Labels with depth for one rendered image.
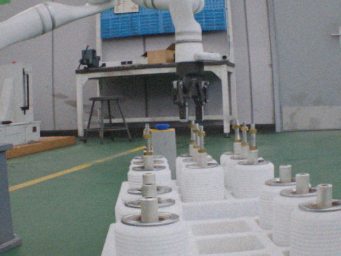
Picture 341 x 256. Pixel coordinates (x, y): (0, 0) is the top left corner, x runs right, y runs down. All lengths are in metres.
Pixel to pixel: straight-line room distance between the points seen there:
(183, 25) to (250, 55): 4.82
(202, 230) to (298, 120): 5.25
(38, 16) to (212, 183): 0.70
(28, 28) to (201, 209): 0.72
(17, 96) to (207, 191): 3.83
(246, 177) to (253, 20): 5.13
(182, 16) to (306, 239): 0.88
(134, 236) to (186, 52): 0.85
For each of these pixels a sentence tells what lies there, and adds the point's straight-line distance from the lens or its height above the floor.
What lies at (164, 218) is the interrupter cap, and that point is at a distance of 0.72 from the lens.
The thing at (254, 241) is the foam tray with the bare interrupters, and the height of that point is 0.17.
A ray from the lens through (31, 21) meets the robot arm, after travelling 1.58.
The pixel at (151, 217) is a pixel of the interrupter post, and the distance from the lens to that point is 0.71.
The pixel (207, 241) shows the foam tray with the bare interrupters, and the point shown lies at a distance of 0.91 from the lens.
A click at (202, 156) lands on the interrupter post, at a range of 1.26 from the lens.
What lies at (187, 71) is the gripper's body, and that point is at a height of 0.47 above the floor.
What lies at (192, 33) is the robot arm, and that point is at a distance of 1.47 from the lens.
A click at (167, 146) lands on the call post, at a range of 1.63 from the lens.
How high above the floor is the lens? 0.40
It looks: 3 degrees down
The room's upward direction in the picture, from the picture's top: 2 degrees counter-clockwise
